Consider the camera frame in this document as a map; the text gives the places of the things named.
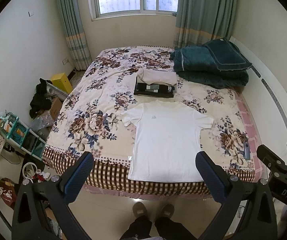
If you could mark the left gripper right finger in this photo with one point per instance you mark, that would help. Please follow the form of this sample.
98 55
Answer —
258 220

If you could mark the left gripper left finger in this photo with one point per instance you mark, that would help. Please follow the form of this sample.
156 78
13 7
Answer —
30 220

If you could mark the white t-shirt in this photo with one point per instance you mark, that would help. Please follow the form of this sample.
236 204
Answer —
167 140

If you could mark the black clothes pile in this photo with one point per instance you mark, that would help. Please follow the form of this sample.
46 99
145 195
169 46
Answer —
41 101

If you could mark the red shopping bag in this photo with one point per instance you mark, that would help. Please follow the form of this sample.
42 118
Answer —
7 192

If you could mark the white bed headboard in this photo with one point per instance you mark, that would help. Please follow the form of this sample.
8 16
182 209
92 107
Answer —
267 101

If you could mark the teal storage rack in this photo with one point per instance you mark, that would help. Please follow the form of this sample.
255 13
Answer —
19 135

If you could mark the left slipper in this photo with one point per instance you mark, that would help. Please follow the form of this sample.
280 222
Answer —
139 210

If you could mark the slipper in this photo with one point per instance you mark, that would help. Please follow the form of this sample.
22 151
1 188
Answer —
139 210
167 211

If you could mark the cardboard box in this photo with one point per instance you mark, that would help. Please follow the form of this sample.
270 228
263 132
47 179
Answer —
55 108

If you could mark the right slipper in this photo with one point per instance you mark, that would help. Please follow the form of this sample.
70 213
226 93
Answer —
167 211

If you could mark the yellow box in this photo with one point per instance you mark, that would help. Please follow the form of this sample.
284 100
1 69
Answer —
61 81

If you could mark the dark green folded blanket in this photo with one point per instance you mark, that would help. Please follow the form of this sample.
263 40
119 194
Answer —
217 63

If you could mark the folded black patterned garment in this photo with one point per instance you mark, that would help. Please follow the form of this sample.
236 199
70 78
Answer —
153 90

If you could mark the folded beige garment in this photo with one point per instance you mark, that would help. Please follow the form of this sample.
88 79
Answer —
150 76

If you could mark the right green curtain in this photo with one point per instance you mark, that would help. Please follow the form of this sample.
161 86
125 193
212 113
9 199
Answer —
199 21

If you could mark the green curtain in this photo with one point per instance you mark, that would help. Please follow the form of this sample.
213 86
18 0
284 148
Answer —
199 21
74 33

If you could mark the left green curtain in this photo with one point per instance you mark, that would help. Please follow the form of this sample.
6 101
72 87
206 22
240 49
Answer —
74 33

